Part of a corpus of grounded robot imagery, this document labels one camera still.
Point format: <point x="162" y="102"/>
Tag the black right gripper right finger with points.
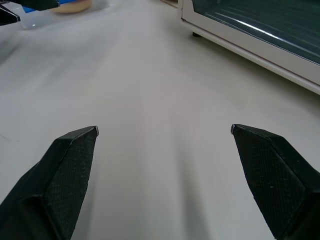
<point x="280" y="190"/>

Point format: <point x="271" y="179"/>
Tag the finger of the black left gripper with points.
<point x="40" y="3"/>
<point x="7" y="15"/>

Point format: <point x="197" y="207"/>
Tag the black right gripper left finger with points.
<point x="50" y="190"/>

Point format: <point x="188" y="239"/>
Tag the white countertop oven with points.
<point x="250" y="47"/>

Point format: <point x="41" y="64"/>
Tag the black rubber appliance foot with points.
<point x="196" y="34"/>

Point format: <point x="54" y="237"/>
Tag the clear plastic tray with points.
<point x="28" y="21"/>

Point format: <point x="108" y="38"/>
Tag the tan round bread bun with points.
<point x="72" y="7"/>

